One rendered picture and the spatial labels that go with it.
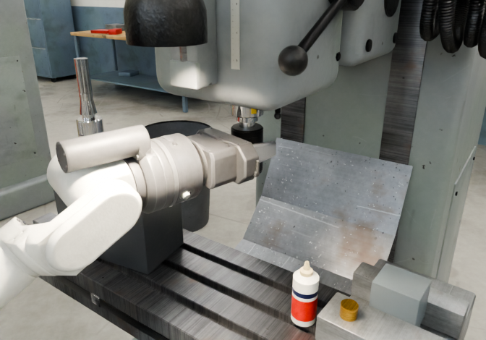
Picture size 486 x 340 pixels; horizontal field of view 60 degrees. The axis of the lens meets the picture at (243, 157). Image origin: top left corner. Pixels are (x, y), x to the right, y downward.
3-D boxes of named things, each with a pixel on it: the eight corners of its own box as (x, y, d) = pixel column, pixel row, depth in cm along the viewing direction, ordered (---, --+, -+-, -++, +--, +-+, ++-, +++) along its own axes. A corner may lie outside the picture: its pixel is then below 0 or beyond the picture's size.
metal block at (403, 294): (412, 339, 53) (419, 301, 51) (366, 318, 56) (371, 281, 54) (424, 316, 57) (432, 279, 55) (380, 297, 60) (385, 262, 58)
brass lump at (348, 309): (353, 324, 52) (354, 312, 51) (336, 317, 53) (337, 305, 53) (359, 314, 54) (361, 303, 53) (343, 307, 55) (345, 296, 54)
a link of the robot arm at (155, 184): (176, 220, 52) (84, 254, 45) (134, 181, 59) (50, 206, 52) (177, 136, 47) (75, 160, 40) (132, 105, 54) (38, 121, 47)
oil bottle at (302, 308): (309, 331, 66) (313, 273, 62) (286, 320, 68) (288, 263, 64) (320, 316, 69) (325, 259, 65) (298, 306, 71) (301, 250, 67)
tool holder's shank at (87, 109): (97, 119, 79) (89, 59, 75) (79, 121, 79) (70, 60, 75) (98, 115, 82) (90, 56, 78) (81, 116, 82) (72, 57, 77)
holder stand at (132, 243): (147, 275, 79) (138, 177, 71) (62, 246, 88) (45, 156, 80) (184, 243, 89) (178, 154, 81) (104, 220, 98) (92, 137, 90)
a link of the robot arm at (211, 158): (261, 132, 54) (181, 153, 47) (259, 200, 58) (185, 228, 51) (203, 112, 63) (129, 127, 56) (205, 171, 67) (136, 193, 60)
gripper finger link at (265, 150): (272, 158, 63) (240, 168, 59) (273, 137, 62) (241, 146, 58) (280, 160, 62) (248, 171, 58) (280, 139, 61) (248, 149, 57)
